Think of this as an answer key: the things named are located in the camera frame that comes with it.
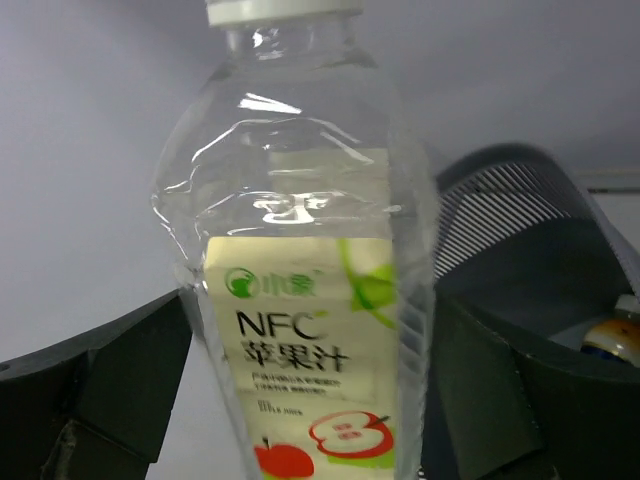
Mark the grey mesh waste bin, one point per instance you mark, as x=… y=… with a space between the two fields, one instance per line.
x=522 y=240

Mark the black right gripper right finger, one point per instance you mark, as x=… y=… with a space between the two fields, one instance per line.
x=518 y=406

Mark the yellow juice bottle blue label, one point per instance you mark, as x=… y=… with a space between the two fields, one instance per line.
x=614 y=339

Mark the clear apple juice bottle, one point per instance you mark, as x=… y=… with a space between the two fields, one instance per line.
x=303 y=216

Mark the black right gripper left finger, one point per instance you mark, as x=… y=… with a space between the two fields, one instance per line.
x=97 y=405

